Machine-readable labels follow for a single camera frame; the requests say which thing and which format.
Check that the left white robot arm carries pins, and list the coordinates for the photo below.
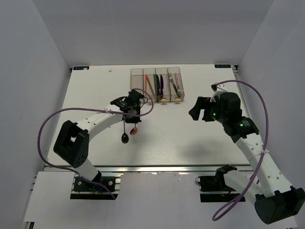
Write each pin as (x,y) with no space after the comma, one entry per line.
(72,143)

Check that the black spoon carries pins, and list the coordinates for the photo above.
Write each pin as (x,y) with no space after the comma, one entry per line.
(124,137)

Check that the left xdof label sticker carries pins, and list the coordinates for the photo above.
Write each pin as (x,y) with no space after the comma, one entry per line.
(80,68)

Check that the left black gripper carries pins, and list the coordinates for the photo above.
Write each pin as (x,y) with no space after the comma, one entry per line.
(134,120)

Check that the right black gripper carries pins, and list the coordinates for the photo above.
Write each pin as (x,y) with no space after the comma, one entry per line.
(202,103)

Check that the lone teal chopstick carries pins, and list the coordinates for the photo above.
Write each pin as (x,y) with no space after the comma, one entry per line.
(153,93)

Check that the pink handled fork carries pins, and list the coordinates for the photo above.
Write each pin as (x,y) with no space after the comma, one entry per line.
(179,85)

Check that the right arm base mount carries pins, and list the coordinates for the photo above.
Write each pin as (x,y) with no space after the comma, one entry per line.
(213,188)

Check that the black handled fork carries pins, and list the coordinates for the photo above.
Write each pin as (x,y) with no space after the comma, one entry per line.
(174,86)

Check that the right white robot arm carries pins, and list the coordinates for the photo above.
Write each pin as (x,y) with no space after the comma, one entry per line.
(273,196)

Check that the blue knife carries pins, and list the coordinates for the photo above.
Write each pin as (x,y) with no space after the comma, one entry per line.
(161,86)

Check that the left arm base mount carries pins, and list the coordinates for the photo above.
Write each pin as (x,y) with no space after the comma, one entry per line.
(82,190)

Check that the blue handled iridescent spoon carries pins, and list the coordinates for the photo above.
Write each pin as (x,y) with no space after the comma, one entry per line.
(134,130)

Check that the clear container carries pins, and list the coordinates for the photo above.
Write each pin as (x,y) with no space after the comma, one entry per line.
(174,97)
(149,72)
(166,91)
(136,79)

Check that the right xdof label sticker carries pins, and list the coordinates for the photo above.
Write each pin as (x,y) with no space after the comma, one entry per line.
(222,65)

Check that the aluminium table front rail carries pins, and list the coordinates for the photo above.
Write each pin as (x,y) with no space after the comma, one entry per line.
(155,169)

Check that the xdof label sticker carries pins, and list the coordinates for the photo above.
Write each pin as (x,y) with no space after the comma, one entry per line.
(80,68)
(222,65)

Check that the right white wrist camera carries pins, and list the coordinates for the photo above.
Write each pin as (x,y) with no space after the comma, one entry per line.
(218,90)

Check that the black knife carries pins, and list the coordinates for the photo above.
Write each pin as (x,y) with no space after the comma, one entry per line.
(158,85)

